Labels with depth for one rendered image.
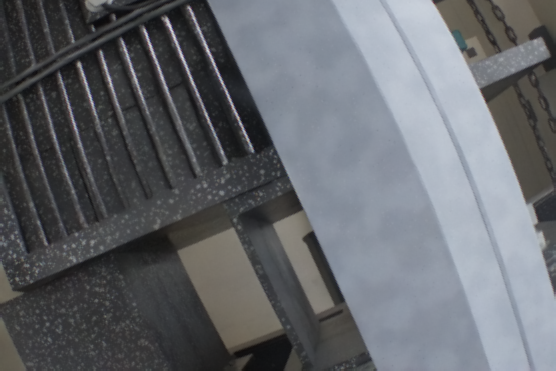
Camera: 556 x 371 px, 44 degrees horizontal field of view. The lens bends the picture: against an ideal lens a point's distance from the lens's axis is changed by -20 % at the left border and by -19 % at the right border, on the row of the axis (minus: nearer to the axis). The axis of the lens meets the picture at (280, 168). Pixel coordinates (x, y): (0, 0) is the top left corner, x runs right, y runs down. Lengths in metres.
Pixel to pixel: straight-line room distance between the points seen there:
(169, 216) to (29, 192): 0.17
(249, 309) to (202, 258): 0.35
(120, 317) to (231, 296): 3.32
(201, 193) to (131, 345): 0.19
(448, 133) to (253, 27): 0.19
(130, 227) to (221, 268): 3.36
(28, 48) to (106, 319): 0.32
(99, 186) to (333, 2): 0.31
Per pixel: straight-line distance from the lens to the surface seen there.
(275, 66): 0.68
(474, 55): 4.07
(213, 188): 0.81
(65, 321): 0.88
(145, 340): 0.85
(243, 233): 0.82
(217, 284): 4.16
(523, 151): 4.05
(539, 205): 1.68
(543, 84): 4.15
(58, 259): 0.80
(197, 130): 0.84
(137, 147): 0.83
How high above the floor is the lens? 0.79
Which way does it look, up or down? 6 degrees up
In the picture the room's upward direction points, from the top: 25 degrees counter-clockwise
